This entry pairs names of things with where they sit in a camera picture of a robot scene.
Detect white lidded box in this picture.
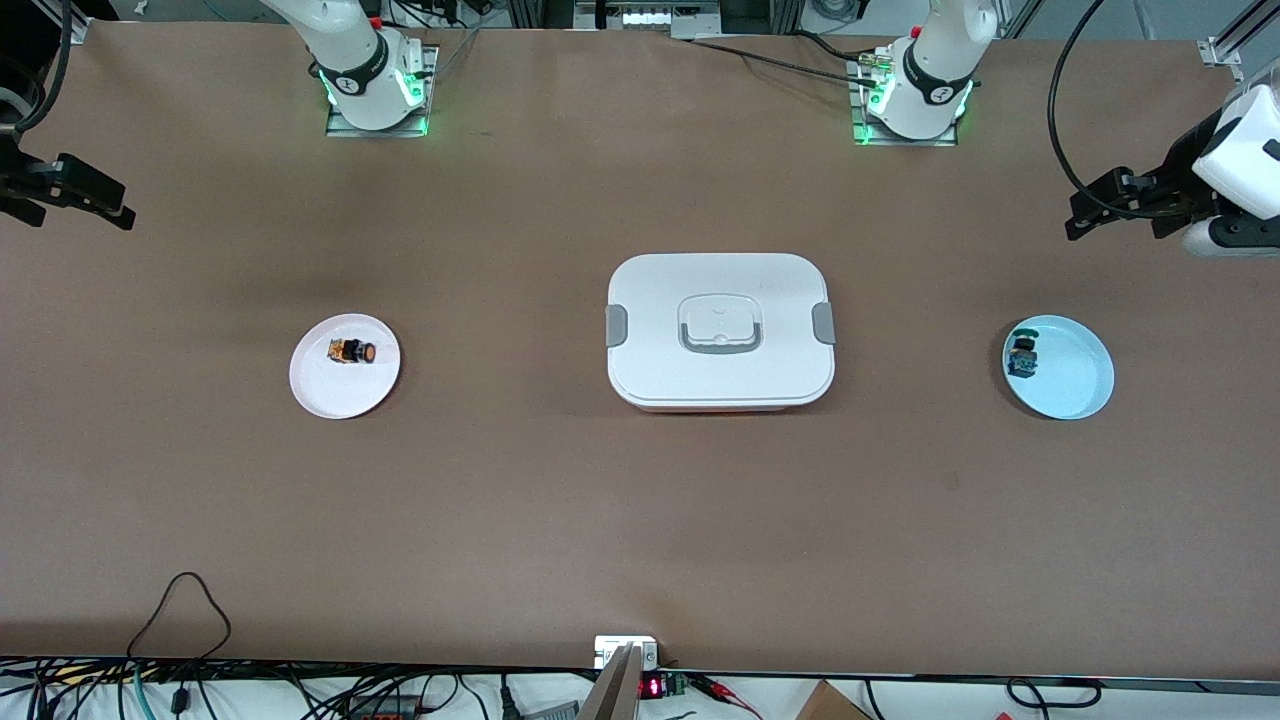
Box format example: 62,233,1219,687
605,252,837,414

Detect light blue round plate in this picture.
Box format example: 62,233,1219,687
1002,315,1115,421

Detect pink round plate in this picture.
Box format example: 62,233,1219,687
289,314,402,420

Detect brown cardboard piece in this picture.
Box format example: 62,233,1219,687
795,680,874,720

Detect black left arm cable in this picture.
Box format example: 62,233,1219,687
1046,0,1136,201

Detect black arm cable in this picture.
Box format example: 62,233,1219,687
12,0,75,136
1046,0,1136,201

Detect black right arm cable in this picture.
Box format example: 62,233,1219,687
12,0,75,136

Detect green and blue switch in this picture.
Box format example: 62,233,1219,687
1006,327,1042,382

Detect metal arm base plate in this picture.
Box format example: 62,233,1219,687
849,55,960,149
324,44,440,139

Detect black cable across table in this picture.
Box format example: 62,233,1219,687
684,30,887,91

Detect thin black looped cable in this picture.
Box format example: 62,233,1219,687
126,571,234,663

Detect black coiled floor cable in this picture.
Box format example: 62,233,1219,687
1004,677,1103,710

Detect tangled cable bundle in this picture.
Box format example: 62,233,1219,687
0,655,601,720

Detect red clip lead wires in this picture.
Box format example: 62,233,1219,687
688,673,763,720

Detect white mounting bracket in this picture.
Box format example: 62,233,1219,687
593,635,660,670

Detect aluminium camera post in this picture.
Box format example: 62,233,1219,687
577,643,644,720

